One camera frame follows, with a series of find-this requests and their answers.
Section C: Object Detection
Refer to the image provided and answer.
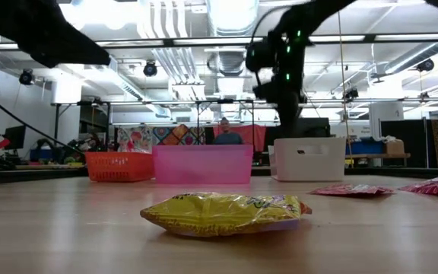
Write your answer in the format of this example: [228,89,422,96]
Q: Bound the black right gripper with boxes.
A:
[253,18,313,140]

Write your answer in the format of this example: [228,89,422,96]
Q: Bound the red candy pack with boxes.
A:
[306,183,395,197]
[398,170,438,197]

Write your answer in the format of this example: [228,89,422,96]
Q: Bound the yellow candy pack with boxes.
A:
[139,191,313,237]

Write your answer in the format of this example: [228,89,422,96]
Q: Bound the black monitor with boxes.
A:
[2,124,27,151]
[302,117,331,139]

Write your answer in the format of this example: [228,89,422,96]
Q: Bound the red backdrop cloth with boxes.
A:
[213,123,268,153]

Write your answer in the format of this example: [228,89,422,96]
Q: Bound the white plastic basket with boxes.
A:
[270,136,348,183]

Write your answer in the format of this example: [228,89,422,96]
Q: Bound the person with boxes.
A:
[213,116,245,145]

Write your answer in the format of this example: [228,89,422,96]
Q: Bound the black ceiling spotlight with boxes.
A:
[342,87,360,102]
[17,69,36,87]
[415,58,436,73]
[142,60,159,78]

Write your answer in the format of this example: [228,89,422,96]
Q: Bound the blue storage bin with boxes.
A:
[346,140,386,155]
[29,147,70,161]

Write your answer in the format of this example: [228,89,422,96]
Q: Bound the white pillar cabinet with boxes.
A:
[368,100,405,142]

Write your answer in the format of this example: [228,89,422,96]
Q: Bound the pink plastic basket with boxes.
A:
[151,143,255,186]

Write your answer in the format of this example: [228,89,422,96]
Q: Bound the wooden table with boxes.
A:
[346,152,412,168]

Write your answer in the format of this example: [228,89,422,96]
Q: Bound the cardboard box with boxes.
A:
[384,139,405,155]

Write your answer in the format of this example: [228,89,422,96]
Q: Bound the black partition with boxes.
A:
[380,119,438,168]

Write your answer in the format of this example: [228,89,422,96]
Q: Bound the colourful quilt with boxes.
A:
[116,123,207,154]

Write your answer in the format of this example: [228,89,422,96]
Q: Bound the orange mesh basket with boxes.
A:
[84,151,155,183]

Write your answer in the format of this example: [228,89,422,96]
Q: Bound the thin hanging rope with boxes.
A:
[335,11,353,168]

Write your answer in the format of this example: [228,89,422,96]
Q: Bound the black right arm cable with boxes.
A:
[249,3,294,88]

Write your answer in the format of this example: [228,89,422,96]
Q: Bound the black scaffold frame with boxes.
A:
[49,97,438,168]

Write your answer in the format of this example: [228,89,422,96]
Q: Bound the black slanting cable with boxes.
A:
[0,85,87,157]

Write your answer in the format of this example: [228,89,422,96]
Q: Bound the black aluminium table frame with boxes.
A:
[0,165,438,187]

